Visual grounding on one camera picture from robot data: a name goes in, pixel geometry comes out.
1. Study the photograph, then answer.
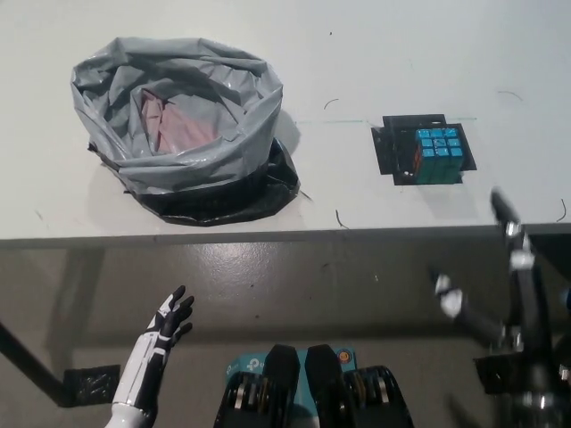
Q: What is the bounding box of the grey and black plastic bag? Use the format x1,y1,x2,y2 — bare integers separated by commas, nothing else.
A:
70,36,301,227

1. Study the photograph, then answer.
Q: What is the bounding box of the black tape floor patch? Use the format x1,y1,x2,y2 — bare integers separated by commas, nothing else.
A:
63,364,121,407

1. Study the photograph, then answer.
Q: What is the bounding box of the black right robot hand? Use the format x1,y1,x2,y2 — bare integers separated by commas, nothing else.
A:
427,186,568,394

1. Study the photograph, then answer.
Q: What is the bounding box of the black tape square marker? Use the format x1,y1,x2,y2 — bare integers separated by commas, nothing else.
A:
371,113,479,186

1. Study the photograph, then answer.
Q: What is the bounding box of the pink crumpled cloth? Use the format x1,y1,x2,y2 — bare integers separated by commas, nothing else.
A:
140,86,224,155

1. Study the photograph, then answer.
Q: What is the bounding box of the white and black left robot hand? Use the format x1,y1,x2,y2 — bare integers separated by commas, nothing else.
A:
149,285,195,353

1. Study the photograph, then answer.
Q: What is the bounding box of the rubik's cube with blue face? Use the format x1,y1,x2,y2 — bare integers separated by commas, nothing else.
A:
403,127,465,185

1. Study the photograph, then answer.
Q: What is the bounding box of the black table leg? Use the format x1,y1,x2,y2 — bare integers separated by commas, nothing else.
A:
0,318,75,409

